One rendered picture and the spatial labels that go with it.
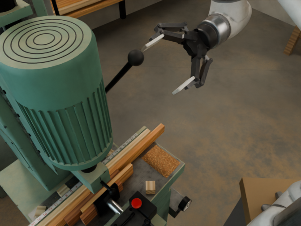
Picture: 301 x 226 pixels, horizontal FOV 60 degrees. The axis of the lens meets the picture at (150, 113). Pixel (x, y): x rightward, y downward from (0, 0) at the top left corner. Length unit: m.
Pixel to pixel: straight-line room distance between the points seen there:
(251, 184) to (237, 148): 0.95
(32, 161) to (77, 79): 0.53
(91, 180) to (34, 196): 0.39
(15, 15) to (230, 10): 0.56
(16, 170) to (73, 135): 0.69
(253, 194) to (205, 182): 0.77
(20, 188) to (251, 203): 0.95
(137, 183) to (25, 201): 0.44
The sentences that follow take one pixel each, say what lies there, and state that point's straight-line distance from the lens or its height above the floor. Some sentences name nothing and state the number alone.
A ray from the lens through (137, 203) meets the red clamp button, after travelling 0.80.
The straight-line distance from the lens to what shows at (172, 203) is 1.24.
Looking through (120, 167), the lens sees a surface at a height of 0.93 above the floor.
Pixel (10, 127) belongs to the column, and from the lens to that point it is 0.81.
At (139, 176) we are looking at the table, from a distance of 0.97.
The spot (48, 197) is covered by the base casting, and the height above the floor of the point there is 0.80.
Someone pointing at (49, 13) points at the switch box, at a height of 1.40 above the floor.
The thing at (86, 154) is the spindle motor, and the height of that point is 1.25.
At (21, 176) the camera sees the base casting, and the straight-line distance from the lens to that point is 1.20.
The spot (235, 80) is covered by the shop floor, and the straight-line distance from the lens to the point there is 2.79.
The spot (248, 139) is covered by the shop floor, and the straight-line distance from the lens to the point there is 2.31.
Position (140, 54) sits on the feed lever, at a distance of 0.54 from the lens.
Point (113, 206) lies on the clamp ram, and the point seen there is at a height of 0.96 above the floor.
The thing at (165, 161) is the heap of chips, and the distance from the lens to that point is 0.97.
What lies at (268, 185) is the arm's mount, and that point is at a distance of 1.33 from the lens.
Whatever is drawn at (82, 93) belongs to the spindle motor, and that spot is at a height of 1.43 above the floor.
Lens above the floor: 1.76
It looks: 49 degrees down
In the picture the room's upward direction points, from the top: straight up
